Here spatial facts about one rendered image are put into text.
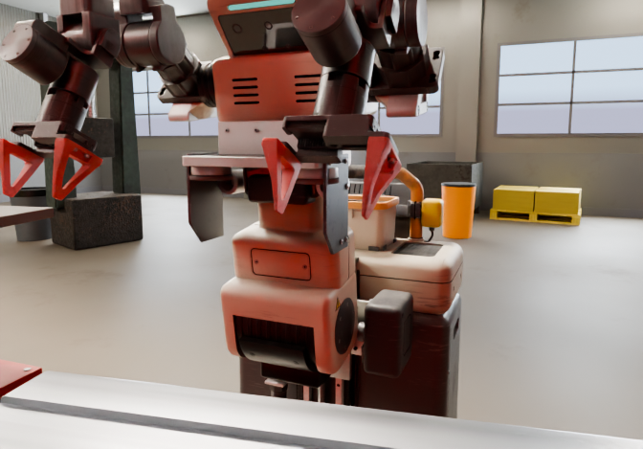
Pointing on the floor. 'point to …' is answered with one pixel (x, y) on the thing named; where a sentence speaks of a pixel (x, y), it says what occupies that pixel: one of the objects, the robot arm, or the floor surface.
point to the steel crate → (460, 172)
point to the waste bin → (41, 229)
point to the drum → (457, 209)
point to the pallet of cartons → (537, 204)
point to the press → (124, 226)
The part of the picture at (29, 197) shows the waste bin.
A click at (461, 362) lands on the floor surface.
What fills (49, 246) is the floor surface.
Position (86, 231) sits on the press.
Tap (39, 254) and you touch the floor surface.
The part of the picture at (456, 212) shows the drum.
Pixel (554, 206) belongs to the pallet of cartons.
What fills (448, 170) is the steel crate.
